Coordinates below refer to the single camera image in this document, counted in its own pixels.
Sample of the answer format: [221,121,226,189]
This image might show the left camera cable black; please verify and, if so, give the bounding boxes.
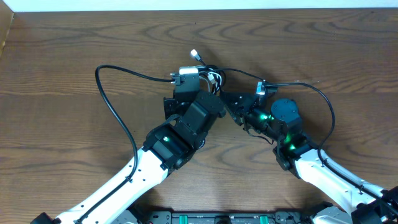
[76,64,175,224]

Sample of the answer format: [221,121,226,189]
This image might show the right camera cable black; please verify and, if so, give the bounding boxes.
[264,81,398,206]

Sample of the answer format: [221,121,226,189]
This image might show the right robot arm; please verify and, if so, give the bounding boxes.
[220,91,397,223]

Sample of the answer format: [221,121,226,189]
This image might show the white USB cable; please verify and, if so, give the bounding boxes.
[198,71,223,94]

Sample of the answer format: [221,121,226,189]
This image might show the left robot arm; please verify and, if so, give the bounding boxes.
[32,73,225,224]

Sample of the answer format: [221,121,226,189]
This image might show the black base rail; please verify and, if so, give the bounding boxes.
[111,202,346,224]

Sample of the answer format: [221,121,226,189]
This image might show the black USB cable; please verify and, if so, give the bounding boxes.
[190,49,268,94]

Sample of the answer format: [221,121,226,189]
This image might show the camera cable black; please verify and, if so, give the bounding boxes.
[264,81,398,206]
[76,64,175,224]

